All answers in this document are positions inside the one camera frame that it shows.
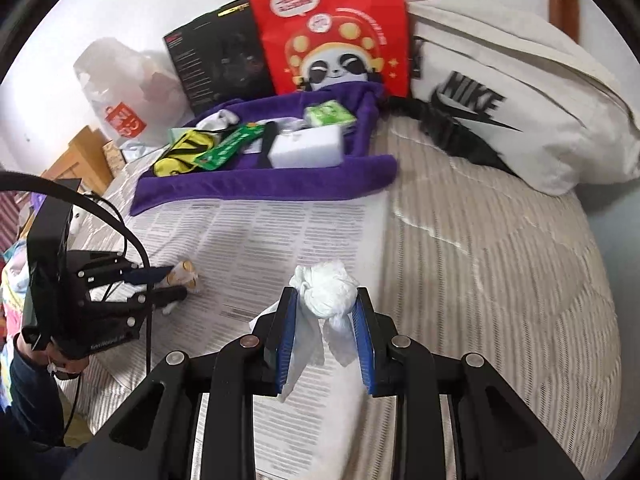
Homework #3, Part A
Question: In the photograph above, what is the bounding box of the white plastic bag red label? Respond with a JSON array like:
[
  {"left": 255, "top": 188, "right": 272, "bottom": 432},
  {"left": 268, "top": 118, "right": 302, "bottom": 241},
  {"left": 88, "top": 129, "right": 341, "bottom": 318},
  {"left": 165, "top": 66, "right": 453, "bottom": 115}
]
[{"left": 73, "top": 37, "right": 193, "bottom": 153}]

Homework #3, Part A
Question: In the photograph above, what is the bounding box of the yellow pouch with black stripes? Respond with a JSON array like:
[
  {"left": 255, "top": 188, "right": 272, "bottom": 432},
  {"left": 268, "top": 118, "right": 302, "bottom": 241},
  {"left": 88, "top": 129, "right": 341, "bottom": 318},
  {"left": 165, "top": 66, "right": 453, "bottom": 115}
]
[{"left": 152, "top": 129, "right": 216, "bottom": 177}]

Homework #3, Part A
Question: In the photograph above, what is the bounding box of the striped grey bed cover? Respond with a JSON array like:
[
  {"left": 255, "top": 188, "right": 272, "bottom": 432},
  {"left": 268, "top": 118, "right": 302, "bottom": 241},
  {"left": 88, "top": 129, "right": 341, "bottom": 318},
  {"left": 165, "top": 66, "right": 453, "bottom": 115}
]
[{"left": 55, "top": 110, "right": 623, "bottom": 480}]

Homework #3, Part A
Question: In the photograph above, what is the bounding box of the purple towel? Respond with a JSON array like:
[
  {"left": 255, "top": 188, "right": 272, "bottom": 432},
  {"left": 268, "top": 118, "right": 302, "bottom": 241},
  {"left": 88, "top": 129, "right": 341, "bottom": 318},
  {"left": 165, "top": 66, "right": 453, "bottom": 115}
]
[{"left": 131, "top": 81, "right": 398, "bottom": 218}]

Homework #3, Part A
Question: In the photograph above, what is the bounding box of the white tissue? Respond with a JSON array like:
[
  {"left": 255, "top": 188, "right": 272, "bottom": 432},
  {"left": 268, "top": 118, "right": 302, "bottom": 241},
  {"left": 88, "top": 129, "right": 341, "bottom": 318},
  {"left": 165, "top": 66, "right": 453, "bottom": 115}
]
[{"left": 249, "top": 259, "right": 360, "bottom": 403}]

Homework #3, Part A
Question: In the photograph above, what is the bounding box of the newspaper sheet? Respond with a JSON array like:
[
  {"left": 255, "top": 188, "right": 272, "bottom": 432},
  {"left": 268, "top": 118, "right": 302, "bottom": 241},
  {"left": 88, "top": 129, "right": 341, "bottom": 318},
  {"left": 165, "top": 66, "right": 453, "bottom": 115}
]
[{"left": 82, "top": 195, "right": 401, "bottom": 480}]

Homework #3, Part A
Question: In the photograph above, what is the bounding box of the green snack packet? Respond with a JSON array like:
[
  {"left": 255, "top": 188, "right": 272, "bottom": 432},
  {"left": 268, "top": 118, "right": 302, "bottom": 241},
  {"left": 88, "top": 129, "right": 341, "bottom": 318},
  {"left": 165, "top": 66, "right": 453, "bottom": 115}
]
[{"left": 196, "top": 122, "right": 266, "bottom": 171}]

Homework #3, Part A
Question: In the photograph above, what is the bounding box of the red paper bag panda print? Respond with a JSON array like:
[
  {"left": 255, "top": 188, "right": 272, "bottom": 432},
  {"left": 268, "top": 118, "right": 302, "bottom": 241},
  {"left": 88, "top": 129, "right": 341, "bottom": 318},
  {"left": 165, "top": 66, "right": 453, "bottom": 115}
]
[{"left": 244, "top": 0, "right": 412, "bottom": 98}]

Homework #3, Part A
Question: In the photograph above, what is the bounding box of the white and mint sock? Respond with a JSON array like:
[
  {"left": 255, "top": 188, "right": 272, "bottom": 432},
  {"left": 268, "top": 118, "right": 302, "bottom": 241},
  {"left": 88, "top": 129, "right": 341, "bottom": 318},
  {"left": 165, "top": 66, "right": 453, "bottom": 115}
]
[{"left": 170, "top": 109, "right": 240, "bottom": 143}]

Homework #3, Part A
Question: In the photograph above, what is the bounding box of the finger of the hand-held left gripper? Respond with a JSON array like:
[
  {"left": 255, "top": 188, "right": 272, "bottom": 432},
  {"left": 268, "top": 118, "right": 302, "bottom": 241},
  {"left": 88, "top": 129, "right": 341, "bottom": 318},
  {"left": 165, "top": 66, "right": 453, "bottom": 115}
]
[
  {"left": 124, "top": 265, "right": 174, "bottom": 284},
  {"left": 134, "top": 285, "right": 189, "bottom": 307}
]

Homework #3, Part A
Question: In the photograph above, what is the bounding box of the white sponge block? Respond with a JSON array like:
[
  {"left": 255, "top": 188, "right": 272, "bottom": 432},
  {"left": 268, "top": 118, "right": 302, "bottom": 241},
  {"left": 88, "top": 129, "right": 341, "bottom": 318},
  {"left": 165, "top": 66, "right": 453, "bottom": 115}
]
[{"left": 267, "top": 125, "right": 347, "bottom": 169}]

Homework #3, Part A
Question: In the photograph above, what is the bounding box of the black cardboard box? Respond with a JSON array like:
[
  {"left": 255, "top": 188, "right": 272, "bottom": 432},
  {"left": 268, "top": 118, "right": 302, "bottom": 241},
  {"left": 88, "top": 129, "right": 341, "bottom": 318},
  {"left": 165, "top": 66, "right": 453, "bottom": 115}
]
[{"left": 162, "top": 0, "right": 276, "bottom": 117}]

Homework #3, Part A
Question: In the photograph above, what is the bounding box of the person's left hand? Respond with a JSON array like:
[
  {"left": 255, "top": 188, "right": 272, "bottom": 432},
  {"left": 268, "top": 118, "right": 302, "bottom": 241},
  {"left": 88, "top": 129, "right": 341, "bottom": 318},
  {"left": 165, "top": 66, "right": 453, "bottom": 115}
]
[{"left": 14, "top": 332, "right": 94, "bottom": 382}]

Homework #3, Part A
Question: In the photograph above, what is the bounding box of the black cable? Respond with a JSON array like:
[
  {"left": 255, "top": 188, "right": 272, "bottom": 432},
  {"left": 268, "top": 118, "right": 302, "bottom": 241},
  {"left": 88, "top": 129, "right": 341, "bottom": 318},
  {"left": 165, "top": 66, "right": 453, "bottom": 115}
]
[{"left": 0, "top": 171, "right": 156, "bottom": 448}]

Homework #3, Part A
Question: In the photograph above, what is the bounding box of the person's left forearm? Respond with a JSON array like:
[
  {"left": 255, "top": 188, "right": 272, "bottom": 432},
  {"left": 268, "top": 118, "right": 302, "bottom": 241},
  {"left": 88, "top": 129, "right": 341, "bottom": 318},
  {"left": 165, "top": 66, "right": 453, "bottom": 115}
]
[{"left": 0, "top": 347, "right": 96, "bottom": 480}]

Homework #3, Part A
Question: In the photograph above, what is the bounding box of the frosted clear plastic bag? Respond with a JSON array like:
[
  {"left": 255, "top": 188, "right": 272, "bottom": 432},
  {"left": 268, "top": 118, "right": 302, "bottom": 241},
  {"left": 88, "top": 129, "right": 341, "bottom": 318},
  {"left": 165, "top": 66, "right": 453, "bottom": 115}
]
[{"left": 277, "top": 116, "right": 308, "bottom": 136}]

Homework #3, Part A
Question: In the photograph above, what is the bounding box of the white canvas bag black logo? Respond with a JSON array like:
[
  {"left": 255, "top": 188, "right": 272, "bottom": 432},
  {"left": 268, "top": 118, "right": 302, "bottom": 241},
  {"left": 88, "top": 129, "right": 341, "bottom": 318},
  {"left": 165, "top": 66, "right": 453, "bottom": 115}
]
[{"left": 382, "top": 0, "right": 640, "bottom": 197}]

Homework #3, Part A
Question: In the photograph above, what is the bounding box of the green tissue pack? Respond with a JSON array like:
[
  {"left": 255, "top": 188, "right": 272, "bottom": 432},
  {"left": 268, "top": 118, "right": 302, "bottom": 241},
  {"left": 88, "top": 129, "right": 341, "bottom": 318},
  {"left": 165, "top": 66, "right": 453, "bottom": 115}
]
[{"left": 303, "top": 100, "right": 358, "bottom": 128}]

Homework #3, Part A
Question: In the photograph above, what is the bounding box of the fruit print white packet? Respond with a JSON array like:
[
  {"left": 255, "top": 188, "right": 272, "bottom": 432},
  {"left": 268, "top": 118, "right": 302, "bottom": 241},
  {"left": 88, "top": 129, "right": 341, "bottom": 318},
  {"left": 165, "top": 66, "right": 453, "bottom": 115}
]
[{"left": 160, "top": 259, "right": 203, "bottom": 317}]

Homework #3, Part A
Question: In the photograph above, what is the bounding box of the colourful printed cloth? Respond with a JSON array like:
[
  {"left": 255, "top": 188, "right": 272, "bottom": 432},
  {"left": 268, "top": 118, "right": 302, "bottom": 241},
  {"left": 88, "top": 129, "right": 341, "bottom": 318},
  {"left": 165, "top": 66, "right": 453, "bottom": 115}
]
[{"left": 0, "top": 195, "right": 32, "bottom": 341}]

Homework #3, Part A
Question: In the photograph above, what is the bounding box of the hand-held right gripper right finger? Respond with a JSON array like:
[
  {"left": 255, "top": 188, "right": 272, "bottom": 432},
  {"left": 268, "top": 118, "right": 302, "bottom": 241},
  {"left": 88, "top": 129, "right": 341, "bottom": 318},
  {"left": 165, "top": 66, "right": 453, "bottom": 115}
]
[{"left": 351, "top": 286, "right": 586, "bottom": 480}]

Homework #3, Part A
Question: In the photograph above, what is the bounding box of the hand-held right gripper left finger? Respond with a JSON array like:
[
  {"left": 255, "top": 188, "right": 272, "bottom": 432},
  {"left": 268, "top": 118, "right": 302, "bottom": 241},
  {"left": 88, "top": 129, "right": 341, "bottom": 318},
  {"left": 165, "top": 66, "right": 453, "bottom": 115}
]
[{"left": 60, "top": 286, "right": 301, "bottom": 480}]

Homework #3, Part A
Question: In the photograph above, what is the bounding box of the black cloth strip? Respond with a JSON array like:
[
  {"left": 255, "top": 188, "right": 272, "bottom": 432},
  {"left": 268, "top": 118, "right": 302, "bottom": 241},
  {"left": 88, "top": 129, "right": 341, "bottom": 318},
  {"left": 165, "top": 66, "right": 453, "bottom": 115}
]
[{"left": 256, "top": 121, "right": 279, "bottom": 168}]

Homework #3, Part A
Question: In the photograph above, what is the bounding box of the wooden cabinet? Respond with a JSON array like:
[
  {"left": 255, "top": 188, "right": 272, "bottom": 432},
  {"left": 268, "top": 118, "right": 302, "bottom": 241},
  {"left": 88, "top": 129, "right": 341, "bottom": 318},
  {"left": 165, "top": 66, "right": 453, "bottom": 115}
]
[{"left": 39, "top": 125, "right": 128, "bottom": 198}]

